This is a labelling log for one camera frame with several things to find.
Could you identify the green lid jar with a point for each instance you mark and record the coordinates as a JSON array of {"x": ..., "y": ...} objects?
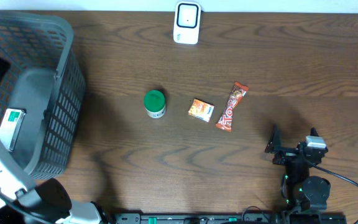
[{"x": 155, "y": 104}]

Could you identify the small orange box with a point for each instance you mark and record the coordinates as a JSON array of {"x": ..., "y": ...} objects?
[{"x": 201, "y": 110}]

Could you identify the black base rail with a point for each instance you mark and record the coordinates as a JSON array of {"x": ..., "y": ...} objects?
[{"x": 253, "y": 217}]

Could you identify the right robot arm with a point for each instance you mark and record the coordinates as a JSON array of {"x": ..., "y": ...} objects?
[{"x": 306, "y": 194}]

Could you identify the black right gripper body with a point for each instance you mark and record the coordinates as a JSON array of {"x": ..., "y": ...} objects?
[{"x": 294, "y": 172}]

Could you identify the orange chocolate bar wrapper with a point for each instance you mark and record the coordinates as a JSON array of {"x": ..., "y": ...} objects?
[{"x": 237, "y": 93}]

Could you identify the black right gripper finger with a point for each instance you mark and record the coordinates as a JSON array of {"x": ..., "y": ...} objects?
[
  {"x": 274, "y": 145},
  {"x": 313, "y": 132}
]

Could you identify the grey plastic basket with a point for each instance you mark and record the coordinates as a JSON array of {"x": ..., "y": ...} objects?
[{"x": 44, "y": 80}]

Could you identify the white green medicine box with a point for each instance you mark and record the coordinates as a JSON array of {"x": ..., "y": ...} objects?
[{"x": 10, "y": 127}]

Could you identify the white barcode scanner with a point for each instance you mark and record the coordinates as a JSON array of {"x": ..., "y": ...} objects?
[{"x": 186, "y": 27}]

